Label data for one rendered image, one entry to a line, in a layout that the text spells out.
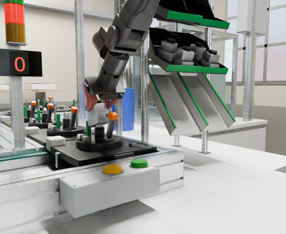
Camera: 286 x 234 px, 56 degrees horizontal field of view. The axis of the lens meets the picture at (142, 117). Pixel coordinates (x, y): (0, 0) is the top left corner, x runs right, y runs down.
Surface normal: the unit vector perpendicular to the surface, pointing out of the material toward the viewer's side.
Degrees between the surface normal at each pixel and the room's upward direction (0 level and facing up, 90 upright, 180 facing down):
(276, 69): 90
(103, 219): 0
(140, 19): 133
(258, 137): 90
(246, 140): 90
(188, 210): 0
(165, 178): 90
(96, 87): 42
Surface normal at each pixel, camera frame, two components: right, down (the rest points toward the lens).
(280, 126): -0.79, 0.07
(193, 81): 0.33, -0.63
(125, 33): 0.44, 0.74
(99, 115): 0.58, -0.19
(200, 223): 0.00, -0.99
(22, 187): 0.61, 0.09
